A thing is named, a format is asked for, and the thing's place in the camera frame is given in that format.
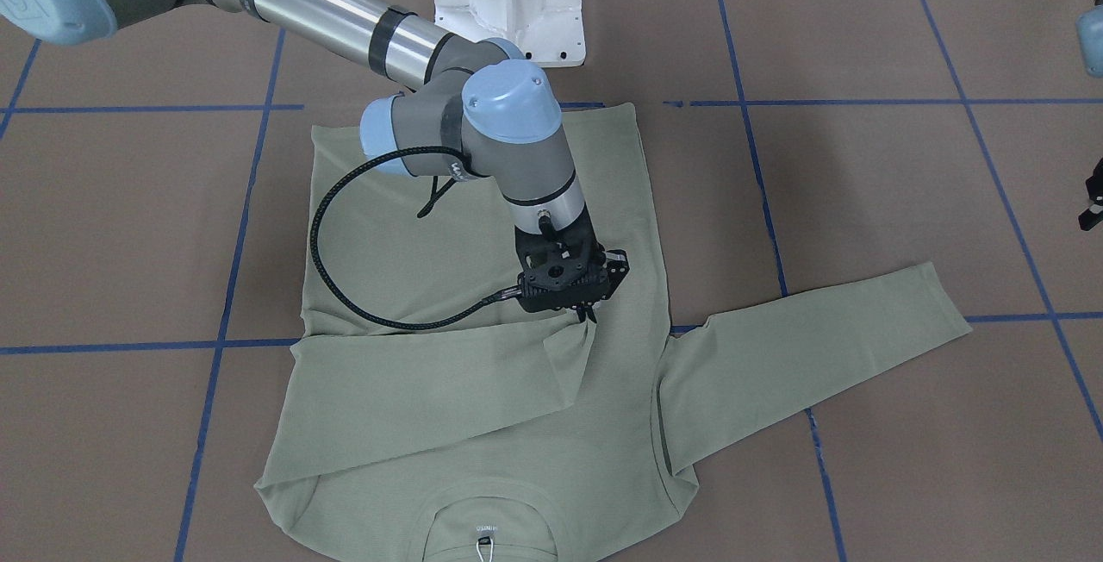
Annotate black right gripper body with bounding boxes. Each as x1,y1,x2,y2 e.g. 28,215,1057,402
514,221,630,312

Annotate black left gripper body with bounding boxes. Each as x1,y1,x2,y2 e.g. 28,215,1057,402
1086,159,1103,203

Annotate sage green long-sleeve shirt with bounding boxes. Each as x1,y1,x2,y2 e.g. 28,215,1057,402
255,102,970,561

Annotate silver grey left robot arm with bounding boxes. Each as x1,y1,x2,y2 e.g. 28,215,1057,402
1075,0,1102,231

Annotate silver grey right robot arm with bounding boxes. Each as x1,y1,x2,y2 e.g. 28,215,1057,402
3,0,629,331

